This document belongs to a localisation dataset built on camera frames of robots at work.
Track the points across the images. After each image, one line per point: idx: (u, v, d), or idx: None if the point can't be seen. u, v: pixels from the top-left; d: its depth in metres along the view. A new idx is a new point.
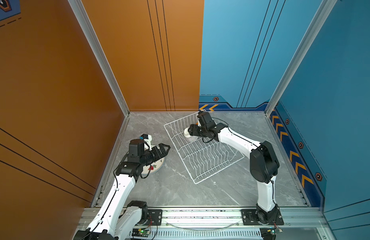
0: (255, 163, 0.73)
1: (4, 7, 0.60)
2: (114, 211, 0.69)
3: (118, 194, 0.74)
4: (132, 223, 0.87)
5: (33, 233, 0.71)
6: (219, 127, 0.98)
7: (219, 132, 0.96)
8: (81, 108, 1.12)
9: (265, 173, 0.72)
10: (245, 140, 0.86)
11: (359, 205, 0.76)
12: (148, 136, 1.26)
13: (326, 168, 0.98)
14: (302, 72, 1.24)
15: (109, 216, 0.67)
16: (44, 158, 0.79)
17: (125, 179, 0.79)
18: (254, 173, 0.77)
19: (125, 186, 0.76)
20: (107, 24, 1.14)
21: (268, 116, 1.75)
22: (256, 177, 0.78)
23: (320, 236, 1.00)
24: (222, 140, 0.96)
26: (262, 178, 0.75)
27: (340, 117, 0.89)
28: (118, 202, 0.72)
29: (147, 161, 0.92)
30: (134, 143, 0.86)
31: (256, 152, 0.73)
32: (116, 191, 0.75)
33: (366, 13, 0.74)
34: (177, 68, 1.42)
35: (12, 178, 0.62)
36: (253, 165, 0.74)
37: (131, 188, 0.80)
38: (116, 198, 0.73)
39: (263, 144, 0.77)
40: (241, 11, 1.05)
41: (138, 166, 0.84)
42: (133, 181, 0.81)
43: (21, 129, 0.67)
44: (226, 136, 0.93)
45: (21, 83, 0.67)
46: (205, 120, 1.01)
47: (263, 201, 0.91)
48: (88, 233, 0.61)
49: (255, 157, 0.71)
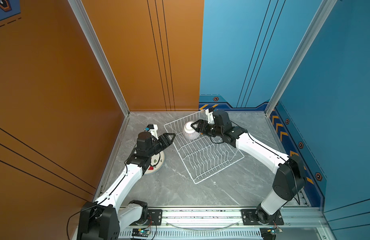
0: (283, 179, 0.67)
1: (4, 7, 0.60)
2: (121, 191, 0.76)
3: (126, 178, 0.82)
4: (133, 216, 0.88)
5: (32, 233, 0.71)
6: (236, 133, 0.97)
7: (238, 138, 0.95)
8: (81, 108, 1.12)
9: (292, 191, 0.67)
10: (270, 152, 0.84)
11: (360, 205, 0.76)
12: (154, 126, 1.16)
13: (326, 168, 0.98)
14: (302, 72, 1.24)
15: (115, 195, 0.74)
16: (44, 158, 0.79)
17: (134, 167, 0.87)
18: (278, 189, 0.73)
19: (133, 173, 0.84)
20: (107, 24, 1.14)
21: (268, 116, 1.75)
22: (279, 193, 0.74)
23: (320, 236, 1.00)
24: (241, 147, 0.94)
26: (287, 196, 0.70)
27: (341, 117, 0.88)
28: (125, 185, 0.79)
29: (156, 150, 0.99)
30: (142, 138, 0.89)
31: (285, 168, 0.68)
32: (125, 175, 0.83)
33: (366, 13, 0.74)
34: (177, 68, 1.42)
35: (12, 178, 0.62)
36: (279, 181, 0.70)
37: (137, 178, 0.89)
38: (124, 182, 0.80)
39: (292, 158, 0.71)
40: (241, 11, 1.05)
41: (146, 160, 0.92)
42: (140, 172, 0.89)
43: (21, 129, 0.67)
44: (247, 144, 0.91)
45: (21, 83, 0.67)
46: (222, 121, 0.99)
47: (269, 206, 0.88)
48: (94, 205, 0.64)
49: (284, 174, 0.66)
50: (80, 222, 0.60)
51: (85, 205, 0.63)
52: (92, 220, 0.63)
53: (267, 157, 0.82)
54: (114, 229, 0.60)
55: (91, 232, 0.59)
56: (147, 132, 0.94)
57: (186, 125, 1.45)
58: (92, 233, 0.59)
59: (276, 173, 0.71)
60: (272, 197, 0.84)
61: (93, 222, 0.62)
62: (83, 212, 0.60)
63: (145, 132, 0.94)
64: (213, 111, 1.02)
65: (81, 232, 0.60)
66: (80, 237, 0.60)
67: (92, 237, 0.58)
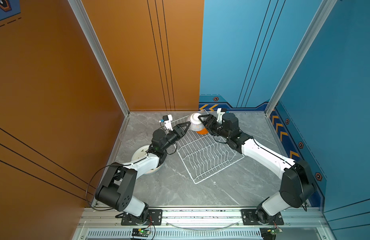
0: (290, 184, 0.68)
1: (4, 7, 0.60)
2: (142, 164, 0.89)
3: (147, 158, 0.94)
4: (138, 205, 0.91)
5: (32, 233, 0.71)
6: (242, 139, 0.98)
7: (244, 143, 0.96)
8: (81, 108, 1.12)
9: (300, 197, 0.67)
10: (276, 157, 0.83)
11: (360, 205, 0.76)
12: (169, 118, 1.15)
13: (326, 168, 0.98)
14: (302, 72, 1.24)
15: (137, 164, 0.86)
16: (44, 158, 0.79)
17: (153, 155, 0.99)
18: (285, 195, 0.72)
19: (153, 157, 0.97)
20: (107, 24, 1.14)
21: (268, 116, 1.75)
22: (288, 200, 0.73)
23: (320, 236, 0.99)
24: (246, 152, 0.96)
26: (295, 202, 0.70)
27: (341, 117, 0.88)
28: (146, 161, 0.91)
29: (173, 142, 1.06)
30: (157, 138, 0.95)
31: (291, 173, 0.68)
32: (146, 157, 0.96)
33: (366, 13, 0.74)
34: (177, 68, 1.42)
35: (12, 178, 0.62)
36: (286, 186, 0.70)
37: (155, 163, 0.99)
38: (145, 159, 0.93)
39: (299, 164, 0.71)
40: (241, 11, 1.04)
41: (162, 155, 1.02)
42: (157, 161, 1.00)
43: (21, 128, 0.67)
44: (252, 149, 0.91)
45: (20, 83, 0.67)
46: (231, 127, 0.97)
47: (270, 207, 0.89)
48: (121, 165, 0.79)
49: (289, 179, 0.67)
50: (105, 177, 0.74)
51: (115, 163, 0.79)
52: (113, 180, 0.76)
53: (273, 162, 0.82)
54: (128, 194, 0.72)
55: (110, 188, 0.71)
56: (160, 130, 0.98)
57: (194, 114, 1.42)
58: (112, 189, 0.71)
59: (283, 179, 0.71)
60: (276, 201, 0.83)
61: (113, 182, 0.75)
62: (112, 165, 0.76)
63: (159, 131, 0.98)
64: (223, 115, 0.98)
65: (103, 185, 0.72)
66: (100, 189, 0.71)
67: (111, 191, 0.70)
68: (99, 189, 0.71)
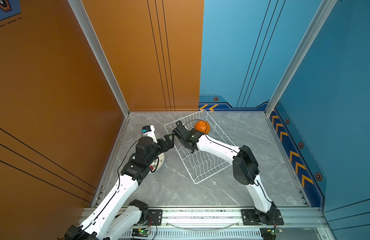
0: (238, 168, 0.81)
1: (4, 7, 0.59)
2: (108, 214, 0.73)
3: (117, 196, 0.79)
4: (130, 223, 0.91)
5: (32, 233, 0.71)
6: (196, 136, 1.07)
7: (198, 141, 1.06)
8: (81, 108, 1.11)
9: (247, 176, 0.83)
10: (225, 147, 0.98)
11: (360, 205, 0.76)
12: (151, 128, 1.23)
13: (326, 168, 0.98)
14: (302, 72, 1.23)
15: (102, 218, 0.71)
16: (45, 158, 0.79)
17: (128, 181, 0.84)
18: (237, 176, 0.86)
19: (126, 189, 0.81)
20: (107, 24, 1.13)
21: (268, 116, 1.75)
22: (239, 180, 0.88)
23: (320, 236, 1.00)
24: (202, 148, 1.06)
26: (244, 180, 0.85)
27: (341, 118, 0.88)
28: (114, 205, 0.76)
29: (156, 154, 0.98)
30: (142, 144, 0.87)
31: (238, 159, 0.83)
32: (116, 192, 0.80)
33: (366, 14, 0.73)
34: (177, 68, 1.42)
35: (13, 178, 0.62)
36: (236, 170, 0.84)
37: (132, 191, 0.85)
38: (114, 200, 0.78)
39: (243, 149, 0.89)
40: (241, 11, 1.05)
41: (143, 169, 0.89)
42: (135, 184, 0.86)
43: (22, 129, 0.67)
44: (206, 145, 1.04)
45: (19, 82, 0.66)
46: (181, 132, 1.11)
47: (260, 203, 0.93)
48: (79, 230, 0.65)
49: (237, 164, 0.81)
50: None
51: (70, 229, 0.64)
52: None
53: (223, 152, 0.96)
54: None
55: None
56: (148, 138, 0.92)
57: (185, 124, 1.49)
58: None
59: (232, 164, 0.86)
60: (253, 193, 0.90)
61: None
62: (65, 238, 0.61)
63: (146, 138, 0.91)
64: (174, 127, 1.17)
65: None
66: None
67: None
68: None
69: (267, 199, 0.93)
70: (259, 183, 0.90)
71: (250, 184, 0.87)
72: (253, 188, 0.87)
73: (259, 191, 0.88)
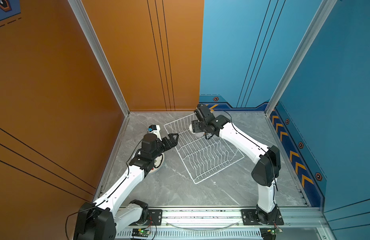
0: (262, 169, 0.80)
1: (4, 7, 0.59)
2: (120, 194, 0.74)
3: (127, 180, 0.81)
4: (132, 217, 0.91)
5: (32, 234, 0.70)
6: (220, 123, 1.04)
7: (222, 128, 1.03)
8: (81, 108, 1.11)
9: (269, 178, 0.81)
10: (252, 144, 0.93)
11: (360, 205, 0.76)
12: (157, 127, 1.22)
13: (326, 168, 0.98)
14: (302, 72, 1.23)
15: (114, 198, 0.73)
16: (44, 158, 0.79)
17: (136, 170, 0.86)
18: (257, 176, 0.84)
19: (135, 176, 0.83)
20: (106, 23, 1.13)
21: (268, 116, 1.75)
22: (257, 179, 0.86)
23: (320, 236, 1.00)
24: (225, 136, 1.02)
26: (263, 182, 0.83)
27: (341, 118, 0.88)
28: (125, 188, 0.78)
29: (159, 151, 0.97)
30: (146, 140, 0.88)
31: (265, 159, 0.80)
32: (126, 177, 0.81)
33: (367, 13, 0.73)
34: (177, 68, 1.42)
35: (12, 178, 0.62)
36: (259, 170, 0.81)
37: (139, 181, 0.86)
38: (124, 184, 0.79)
39: (271, 149, 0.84)
40: (241, 11, 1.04)
41: (149, 162, 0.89)
42: (142, 175, 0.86)
43: (21, 128, 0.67)
44: (231, 134, 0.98)
45: (20, 83, 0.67)
46: (203, 114, 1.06)
47: (264, 203, 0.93)
48: (92, 207, 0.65)
49: (263, 164, 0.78)
50: (77, 221, 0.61)
51: (83, 205, 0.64)
52: (89, 221, 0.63)
53: (250, 148, 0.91)
54: (110, 232, 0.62)
55: (87, 233, 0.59)
56: (152, 134, 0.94)
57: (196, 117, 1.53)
58: (89, 233, 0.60)
59: (256, 164, 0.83)
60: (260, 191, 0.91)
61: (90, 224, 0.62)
62: (79, 212, 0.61)
63: (150, 135, 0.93)
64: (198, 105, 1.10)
65: (78, 232, 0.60)
66: (76, 236, 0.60)
67: (87, 237, 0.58)
68: (75, 238, 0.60)
69: (273, 201, 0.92)
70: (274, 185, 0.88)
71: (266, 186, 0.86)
72: (267, 190, 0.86)
73: (270, 193, 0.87)
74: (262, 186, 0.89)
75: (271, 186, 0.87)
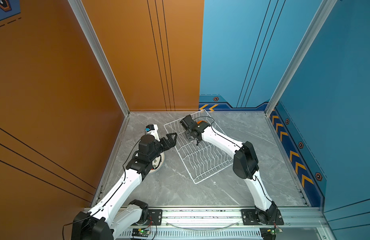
0: (238, 162, 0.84)
1: (4, 7, 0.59)
2: (115, 202, 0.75)
3: (123, 186, 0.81)
4: (130, 220, 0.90)
5: (33, 234, 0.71)
6: (202, 127, 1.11)
7: (203, 131, 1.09)
8: (81, 108, 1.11)
9: (246, 170, 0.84)
10: (228, 141, 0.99)
11: (359, 205, 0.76)
12: (154, 127, 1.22)
13: (326, 168, 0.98)
14: (302, 72, 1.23)
15: (109, 205, 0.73)
16: (44, 158, 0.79)
17: (133, 174, 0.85)
18: (237, 169, 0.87)
19: (131, 181, 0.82)
20: (106, 23, 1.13)
21: (268, 116, 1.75)
22: (238, 173, 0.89)
23: (320, 236, 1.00)
24: (206, 139, 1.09)
26: (243, 175, 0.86)
27: (341, 118, 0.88)
28: (121, 194, 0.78)
29: (158, 152, 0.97)
30: (144, 142, 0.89)
31: (239, 153, 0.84)
32: (123, 183, 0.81)
33: (367, 14, 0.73)
34: (177, 68, 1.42)
35: (13, 178, 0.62)
36: (236, 163, 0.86)
37: (136, 185, 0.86)
38: (120, 190, 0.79)
39: (245, 145, 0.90)
40: (241, 11, 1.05)
41: (146, 165, 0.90)
42: (139, 179, 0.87)
43: (22, 129, 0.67)
44: (210, 136, 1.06)
45: (20, 83, 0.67)
46: (187, 123, 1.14)
47: (259, 201, 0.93)
48: (88, 216, 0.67)
49: (238, 158, 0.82)
50: (72, 232, 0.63)
51: (79, 215, 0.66)
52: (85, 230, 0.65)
53: (227, 146, 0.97)
54: None
55: None
56: (149, 135, 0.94)
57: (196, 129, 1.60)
58: None
59: (233, 158, 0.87)
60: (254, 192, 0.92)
61: (86, 232, 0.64)
62: (74, 222, 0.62)
63: (148, 136, 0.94)
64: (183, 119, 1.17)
65: None
66: None
67: None
68: None
69: (267, 198, 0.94)
70: (258, 178, 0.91)
71: (250, 180, 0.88)
72: (253, 184, 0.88)
73: (257, 187, 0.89)
74: (246, 181, 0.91)
75: (255, 179, 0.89)
